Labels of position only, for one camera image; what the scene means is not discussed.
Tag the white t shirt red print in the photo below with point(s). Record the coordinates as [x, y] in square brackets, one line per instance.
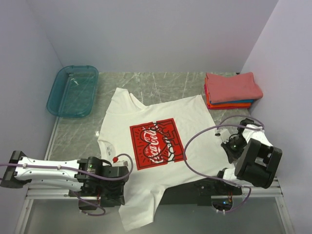
[170, 143]

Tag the aluminium rail frame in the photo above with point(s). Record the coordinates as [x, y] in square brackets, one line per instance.
[52, 211]

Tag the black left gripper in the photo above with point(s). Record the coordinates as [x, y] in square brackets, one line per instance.
[116, 196]

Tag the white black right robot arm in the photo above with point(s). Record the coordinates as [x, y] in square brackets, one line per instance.
[254, 158]

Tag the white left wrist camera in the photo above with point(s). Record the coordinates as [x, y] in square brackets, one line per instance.
[118, 162]

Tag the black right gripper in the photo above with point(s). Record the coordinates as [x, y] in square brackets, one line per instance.
[232, 155]

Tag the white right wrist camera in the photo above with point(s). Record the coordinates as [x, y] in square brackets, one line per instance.
[223, 134]

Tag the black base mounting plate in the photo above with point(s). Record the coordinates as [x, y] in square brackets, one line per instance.
[199, 192]

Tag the teal plastic bin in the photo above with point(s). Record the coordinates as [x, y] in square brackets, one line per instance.
[73, 92]

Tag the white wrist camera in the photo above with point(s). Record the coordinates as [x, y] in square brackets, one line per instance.
[223, 134]
[118, 162]

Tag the blue folded t shirt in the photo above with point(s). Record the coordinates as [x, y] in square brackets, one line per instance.
[232, 102]

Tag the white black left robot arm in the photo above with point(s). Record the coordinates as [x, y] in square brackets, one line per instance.
[86, 177]

